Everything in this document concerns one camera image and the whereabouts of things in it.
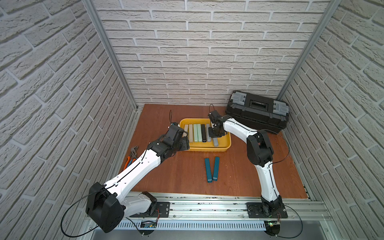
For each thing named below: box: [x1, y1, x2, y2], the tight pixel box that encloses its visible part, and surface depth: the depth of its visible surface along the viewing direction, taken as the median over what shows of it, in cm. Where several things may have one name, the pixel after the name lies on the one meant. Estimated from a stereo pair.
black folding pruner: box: [201, 124, 207, 143], surface depth 102 cm
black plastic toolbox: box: [225, 91, 290, 135], surface depth 99 cm
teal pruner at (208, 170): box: [205, 158, 213, 183], surface depth 87 cm
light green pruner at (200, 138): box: [197, 123, 203, 143], surface depth 102 cm
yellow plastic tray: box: [179, 118, 232, 152], surface depth 100 cm
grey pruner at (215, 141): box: [213, 137, 219, 147], surface depth 97 cm
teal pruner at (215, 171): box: [212, 156, 220, 181], surface depth 87 cm
